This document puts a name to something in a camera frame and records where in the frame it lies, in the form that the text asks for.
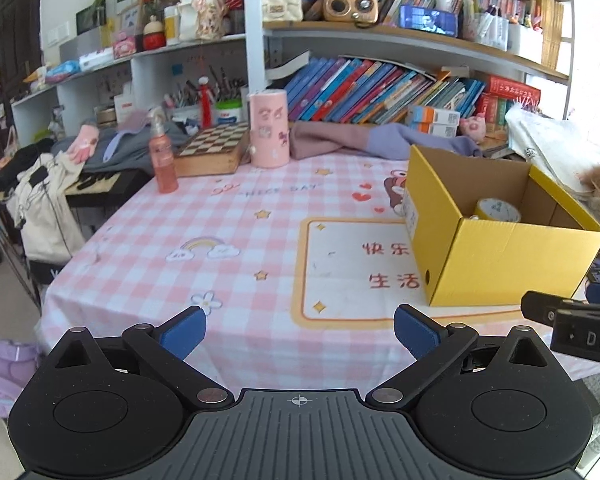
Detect yellow tape roll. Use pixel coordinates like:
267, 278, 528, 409
474, 198, 521, 223

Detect yellow cardboard box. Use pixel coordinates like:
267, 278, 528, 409
403, 146, 600, 307

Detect pink checkered tablecloth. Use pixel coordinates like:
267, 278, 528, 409
36, 148, 600, 396

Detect purple backpack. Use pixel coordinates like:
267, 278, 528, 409
0, 339, 42, 418

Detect black keyboard piano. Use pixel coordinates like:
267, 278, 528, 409
0, 170, 150, 209

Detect cream tote bag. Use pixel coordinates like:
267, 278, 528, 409
6, 152, 85, 264

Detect grey folded clothing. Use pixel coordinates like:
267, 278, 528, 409
50, 122, 190, 177

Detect pink pig plush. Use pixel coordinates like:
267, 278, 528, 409
460, 113, 486, 143

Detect pink spray bottle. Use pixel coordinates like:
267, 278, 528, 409
149, 108, 178, 194

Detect wooden chess box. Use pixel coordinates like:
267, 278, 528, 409
174, 122, 249, 178

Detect orange white medicine boxes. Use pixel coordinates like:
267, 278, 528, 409
406, 105, 460, 139

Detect pink knit glove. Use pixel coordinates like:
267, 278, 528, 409
67, 124, 100, 165

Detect purple hair brush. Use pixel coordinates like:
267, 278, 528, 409
102, 110, 148, 162

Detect pink cylindrical humidifier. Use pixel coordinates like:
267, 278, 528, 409
249, 89, 290, 169

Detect white green pen jar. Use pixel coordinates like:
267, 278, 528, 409
214, 99, 244, 125

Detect purple pink cloth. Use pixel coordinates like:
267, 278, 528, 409
289, 122, 482, 160

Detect red tassel ornament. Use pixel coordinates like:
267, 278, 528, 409
198, 76, 213, 130

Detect row of books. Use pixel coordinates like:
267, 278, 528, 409
285, 56, 541, 126

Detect white shelf unit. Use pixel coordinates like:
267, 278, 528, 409
12, 0, 569, 146

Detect blue phone on shelf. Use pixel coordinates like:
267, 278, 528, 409
398, 4, 458, 37

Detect rabbit figurine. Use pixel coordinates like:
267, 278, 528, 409
178, 0, 225, 41

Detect retro wooden radio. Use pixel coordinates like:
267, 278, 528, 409
323, 0, 379, 26

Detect white quilted handbag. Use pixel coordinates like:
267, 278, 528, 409
261, 0, 303, 23

